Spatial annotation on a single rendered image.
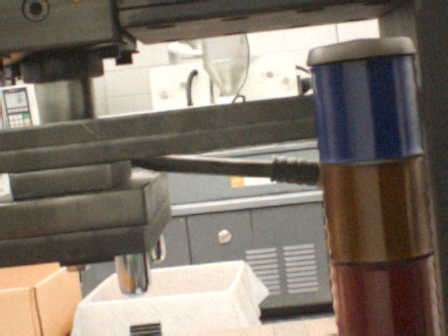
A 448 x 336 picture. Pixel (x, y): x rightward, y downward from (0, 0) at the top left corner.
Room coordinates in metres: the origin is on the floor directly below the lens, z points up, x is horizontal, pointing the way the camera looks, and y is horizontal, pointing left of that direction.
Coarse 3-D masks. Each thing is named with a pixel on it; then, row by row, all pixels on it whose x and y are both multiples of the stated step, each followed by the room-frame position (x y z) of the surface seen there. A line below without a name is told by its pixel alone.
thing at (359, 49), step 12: (312, 48) 0.32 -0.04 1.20; (324, 48) 0.32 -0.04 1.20; (336, 48) 0.31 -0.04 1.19; (348, 48) 0.31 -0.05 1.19; (360, 48) 0.31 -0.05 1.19; (372, 48) 0.31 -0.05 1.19; (384, 48) 0.31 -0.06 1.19; (396, 48) 0.31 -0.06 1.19; (408, 48) 0.31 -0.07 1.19; (312, 60) 0.32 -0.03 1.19; (324, 60) 0.31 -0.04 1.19; (336, 60) 0.31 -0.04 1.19; (348, 60) 0.31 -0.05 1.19; (360, 60) 0.32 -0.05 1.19
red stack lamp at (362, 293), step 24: (336, 264) 0.32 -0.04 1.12; (360, 264) 0.32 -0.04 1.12; (384, 264) 0.31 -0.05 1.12; (408, 264) 0.31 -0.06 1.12; (432, 264) 0.32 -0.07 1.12; (336, 288) 0.32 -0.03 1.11; (360, 288) 0.31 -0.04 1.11; (384, 288) 0.31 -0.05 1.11; (408, 288) 0.31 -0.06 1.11; (432, 288) 0.32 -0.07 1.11; (336, 312) 0.32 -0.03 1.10; (360, 312) 0.31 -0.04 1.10; (384, 312) 0.31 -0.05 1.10; (408, 312) 0.31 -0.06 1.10; (432, 312) 0.32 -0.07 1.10
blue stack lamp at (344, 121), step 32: (352, 64) 0.31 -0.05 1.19; (384, 64) 0.31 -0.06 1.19; (320, 96) 0.32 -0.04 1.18; (352, 96) 0.31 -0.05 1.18; (384, 96) 0.31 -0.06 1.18; (416, 96) 0.32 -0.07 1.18; (320, 128) 0.32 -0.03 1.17; (352, 128) 0.31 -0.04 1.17; (384, 128) 0.31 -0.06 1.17; (416, 128) 0.32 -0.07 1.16; (320, 160) 0.32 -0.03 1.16; (352, 160) 0.31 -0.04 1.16
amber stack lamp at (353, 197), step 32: (384, 160) 0.32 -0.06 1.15; (416, 160) 0.31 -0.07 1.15; (352, 192) 0.31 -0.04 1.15; (384, 192) 0.31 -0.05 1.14; (416, 192) 0.31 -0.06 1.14; (352, 224) 0.31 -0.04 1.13; (384, 224) 0.31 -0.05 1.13; (416, 224) 0.31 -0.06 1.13; (352, 256) 0.31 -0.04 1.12; (384, 256) 0.31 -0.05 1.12
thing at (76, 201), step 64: (64, 64) 0.56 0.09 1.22; (64, 128) 0.54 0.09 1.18; (128, 128) 0.54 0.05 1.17; (192, 128) 0.54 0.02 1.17; (256, 128) 0.54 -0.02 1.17; (64, 192) 0.53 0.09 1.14; (128, 192) 0.50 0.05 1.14; (0, 256) 0.50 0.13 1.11; (64, 256) 0.50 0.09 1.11; (128, 256) 0.52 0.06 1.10
